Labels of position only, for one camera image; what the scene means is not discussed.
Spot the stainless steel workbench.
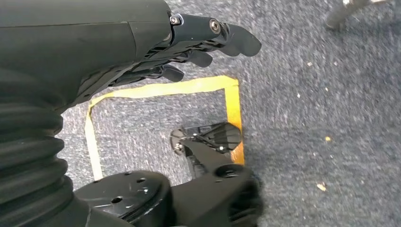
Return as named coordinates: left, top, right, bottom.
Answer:
left=324, top=0, right=392, bottom=31

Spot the yellow floor tape square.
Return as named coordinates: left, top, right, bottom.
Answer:
left=84, top=75, right=245, bottom=182

